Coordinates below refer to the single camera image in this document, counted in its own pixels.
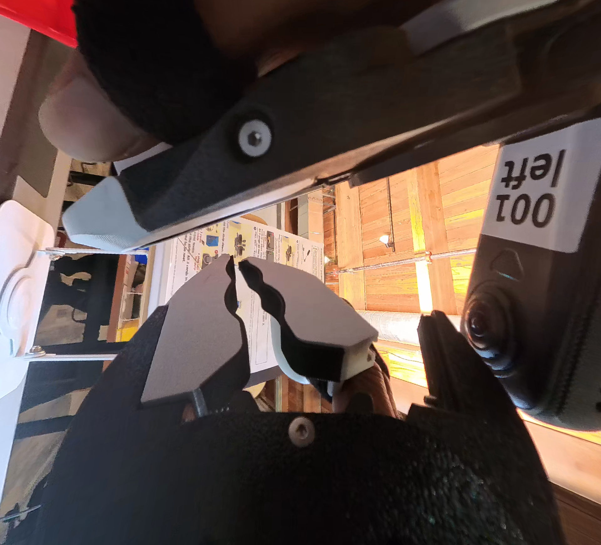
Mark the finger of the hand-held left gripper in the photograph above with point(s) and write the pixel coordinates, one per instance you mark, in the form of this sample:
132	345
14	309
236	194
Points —
101	216

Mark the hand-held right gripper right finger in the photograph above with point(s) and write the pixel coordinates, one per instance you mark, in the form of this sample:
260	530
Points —
319	310

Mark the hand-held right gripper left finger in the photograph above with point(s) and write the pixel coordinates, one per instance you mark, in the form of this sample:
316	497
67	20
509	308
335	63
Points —
197	334

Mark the person's right hand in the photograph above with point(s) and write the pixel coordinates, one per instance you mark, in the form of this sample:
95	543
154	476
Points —
368	390

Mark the person's left hand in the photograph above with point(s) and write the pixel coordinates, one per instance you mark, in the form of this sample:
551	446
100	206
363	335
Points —
84	122

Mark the instruction sheet on stand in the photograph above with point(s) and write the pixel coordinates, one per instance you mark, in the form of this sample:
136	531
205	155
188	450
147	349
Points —
23	249

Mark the metal pipe with red clamps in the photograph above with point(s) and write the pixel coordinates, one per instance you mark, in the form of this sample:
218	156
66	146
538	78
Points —
399	262

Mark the small spotlight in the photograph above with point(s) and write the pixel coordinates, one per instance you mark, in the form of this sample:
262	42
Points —
385	240

